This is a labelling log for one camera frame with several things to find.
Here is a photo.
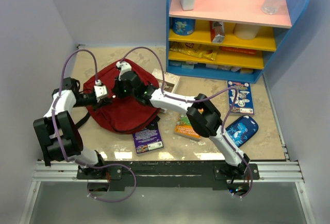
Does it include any red backpack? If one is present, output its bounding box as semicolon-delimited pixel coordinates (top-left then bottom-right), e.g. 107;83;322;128
76;59;160;134

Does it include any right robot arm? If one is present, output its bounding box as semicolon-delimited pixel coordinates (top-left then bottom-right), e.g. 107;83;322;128
112;71;252;179

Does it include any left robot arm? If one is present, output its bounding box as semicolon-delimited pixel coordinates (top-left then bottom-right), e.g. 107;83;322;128
33;77;110;179

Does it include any yellow chips bag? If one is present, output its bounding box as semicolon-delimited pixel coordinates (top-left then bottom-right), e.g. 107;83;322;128
170;42;219;61

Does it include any white coffee photo notebook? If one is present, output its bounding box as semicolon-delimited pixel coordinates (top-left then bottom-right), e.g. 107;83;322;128
151;69;180;104

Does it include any purple paperback book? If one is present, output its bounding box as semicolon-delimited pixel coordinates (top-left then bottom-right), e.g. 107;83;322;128
133;122;164;154

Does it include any orange treehouse paperback book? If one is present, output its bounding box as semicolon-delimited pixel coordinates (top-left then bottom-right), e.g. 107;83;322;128
174;114;201;141

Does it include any blue snack can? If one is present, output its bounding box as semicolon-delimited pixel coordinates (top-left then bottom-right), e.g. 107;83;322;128
172;18;195;36

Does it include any orange silver snack packet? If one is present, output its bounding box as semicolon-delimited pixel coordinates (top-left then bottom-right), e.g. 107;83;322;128
209;21;225;44

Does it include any blue yellow pink shelf unit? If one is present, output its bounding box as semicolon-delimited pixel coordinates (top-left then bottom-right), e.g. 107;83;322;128
166;0;309;83

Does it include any blue comic paperback book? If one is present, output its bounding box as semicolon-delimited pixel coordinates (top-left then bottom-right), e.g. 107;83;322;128
227;80;255;115

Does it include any blue pencil case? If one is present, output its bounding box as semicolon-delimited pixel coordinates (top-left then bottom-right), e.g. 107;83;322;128
226;115;259;147

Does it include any red flat box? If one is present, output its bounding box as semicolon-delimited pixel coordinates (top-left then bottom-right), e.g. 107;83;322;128
220;46;257;55

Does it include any white paper roll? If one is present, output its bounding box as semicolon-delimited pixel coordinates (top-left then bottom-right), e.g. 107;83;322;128
233;23;261;40

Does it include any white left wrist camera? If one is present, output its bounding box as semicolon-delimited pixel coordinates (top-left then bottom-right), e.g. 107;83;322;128
93;80;108;101

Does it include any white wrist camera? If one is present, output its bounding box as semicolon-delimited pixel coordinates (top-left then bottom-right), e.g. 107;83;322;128
93;80;108;101
115;61;131;78

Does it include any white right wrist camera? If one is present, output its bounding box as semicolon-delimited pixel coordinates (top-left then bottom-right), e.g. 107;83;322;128
115;61;131;78

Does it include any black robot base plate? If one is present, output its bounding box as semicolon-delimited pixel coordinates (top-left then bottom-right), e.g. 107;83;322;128
76;160;260;192

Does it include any aluminium rail frame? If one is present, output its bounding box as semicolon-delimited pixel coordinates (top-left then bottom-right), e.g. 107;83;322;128
18;44;316;224

